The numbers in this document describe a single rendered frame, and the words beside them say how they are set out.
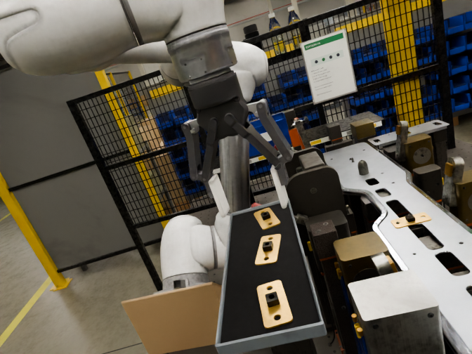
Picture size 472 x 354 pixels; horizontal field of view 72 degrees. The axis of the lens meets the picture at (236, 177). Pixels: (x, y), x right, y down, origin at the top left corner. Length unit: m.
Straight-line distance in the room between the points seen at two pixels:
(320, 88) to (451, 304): 1.30
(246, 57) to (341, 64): 0.86
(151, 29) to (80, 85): 2.54
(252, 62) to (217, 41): 0.55
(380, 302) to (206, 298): 0.60
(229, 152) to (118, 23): 0.67
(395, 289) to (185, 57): 0.44
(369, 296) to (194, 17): 0.45
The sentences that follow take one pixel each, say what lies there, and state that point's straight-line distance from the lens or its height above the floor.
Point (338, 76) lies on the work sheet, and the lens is 1.79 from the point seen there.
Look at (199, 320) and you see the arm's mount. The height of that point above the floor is 0.80.
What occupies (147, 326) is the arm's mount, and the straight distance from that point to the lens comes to 1.15.
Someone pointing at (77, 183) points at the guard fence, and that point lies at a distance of 3.21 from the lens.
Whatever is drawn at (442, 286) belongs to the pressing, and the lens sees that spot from 0.72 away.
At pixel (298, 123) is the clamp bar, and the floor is 1.20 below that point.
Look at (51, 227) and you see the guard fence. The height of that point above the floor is 0.60.
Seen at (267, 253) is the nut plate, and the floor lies 1.16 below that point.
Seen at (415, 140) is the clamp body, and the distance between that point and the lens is 1.28.
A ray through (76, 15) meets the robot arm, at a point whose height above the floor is 1.58.
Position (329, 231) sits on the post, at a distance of 0.72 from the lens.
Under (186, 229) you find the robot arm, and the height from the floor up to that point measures 1.01.
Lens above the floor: 1.48
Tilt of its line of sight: 19 degrees down
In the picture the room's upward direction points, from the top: 19 degrees counter-clockwise
